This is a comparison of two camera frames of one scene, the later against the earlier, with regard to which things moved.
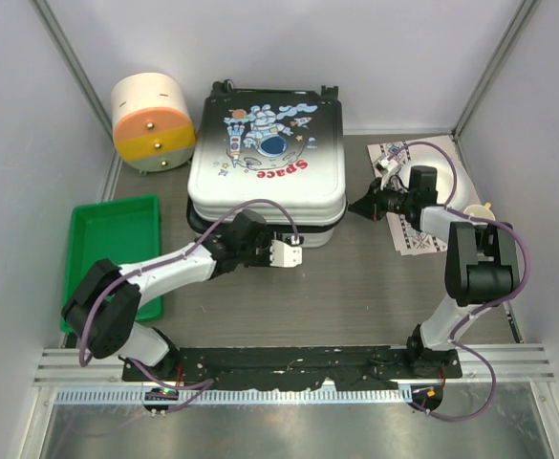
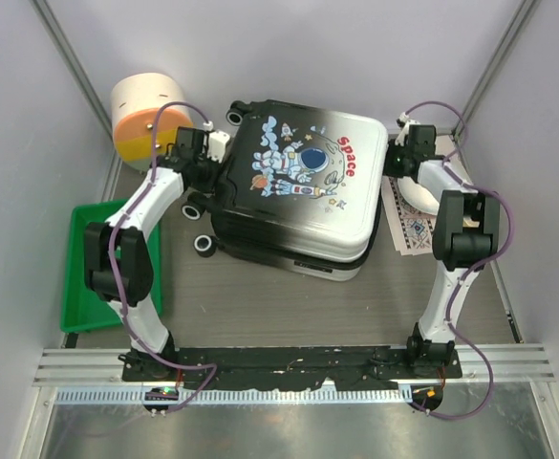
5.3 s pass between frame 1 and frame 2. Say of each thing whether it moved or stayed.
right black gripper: moved
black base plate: stayed
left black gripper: moved
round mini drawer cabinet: stayed
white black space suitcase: moved
